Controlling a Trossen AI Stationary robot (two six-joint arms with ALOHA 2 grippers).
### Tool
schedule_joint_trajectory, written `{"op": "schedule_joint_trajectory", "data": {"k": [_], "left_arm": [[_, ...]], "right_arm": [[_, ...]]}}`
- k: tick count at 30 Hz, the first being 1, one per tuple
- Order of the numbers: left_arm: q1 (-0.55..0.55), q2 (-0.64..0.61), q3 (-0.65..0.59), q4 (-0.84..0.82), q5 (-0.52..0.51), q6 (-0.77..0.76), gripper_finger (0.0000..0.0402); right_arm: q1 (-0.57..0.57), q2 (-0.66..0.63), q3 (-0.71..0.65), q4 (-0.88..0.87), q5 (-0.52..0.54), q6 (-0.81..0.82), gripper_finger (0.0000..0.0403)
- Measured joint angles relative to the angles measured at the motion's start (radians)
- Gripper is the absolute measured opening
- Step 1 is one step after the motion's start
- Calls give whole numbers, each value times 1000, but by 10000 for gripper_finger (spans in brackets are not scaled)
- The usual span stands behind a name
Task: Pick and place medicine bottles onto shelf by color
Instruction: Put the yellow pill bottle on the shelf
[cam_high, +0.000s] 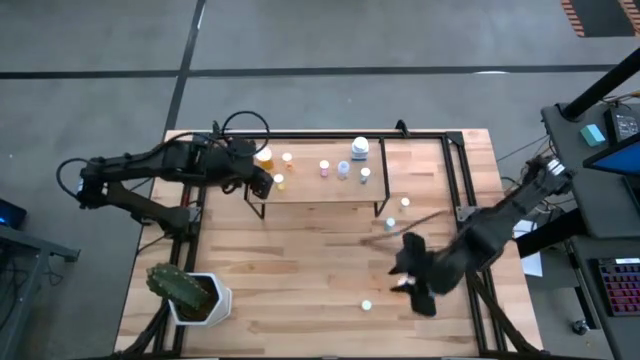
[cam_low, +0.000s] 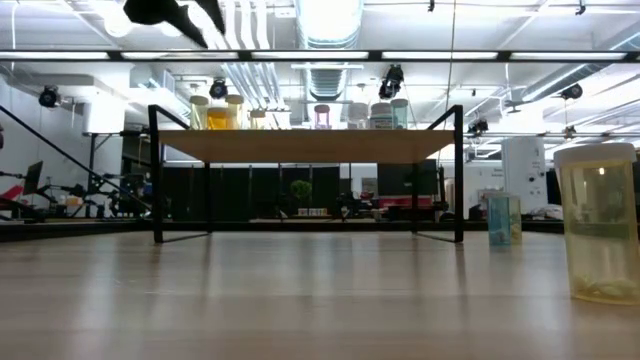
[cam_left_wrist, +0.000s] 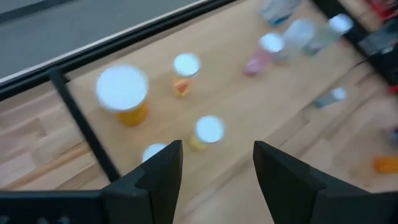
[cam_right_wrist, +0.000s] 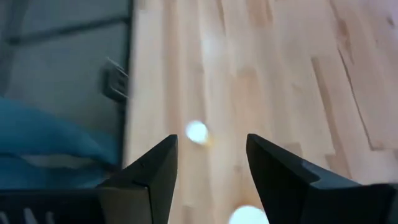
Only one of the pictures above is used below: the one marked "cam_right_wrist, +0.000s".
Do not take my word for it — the small yellow pill bottle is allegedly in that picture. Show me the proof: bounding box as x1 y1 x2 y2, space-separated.
185 119 214 147
228 205 271 224

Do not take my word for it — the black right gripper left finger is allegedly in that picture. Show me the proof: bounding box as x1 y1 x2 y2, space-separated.
98 134 179 224

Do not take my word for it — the black metal bracket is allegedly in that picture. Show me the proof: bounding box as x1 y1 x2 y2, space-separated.
101 57 130 102

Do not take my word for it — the blue fabric item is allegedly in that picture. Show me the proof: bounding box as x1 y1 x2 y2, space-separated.
0 96 121 190

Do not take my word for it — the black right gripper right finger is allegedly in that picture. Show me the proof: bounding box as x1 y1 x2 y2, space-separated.
246 133 398 224

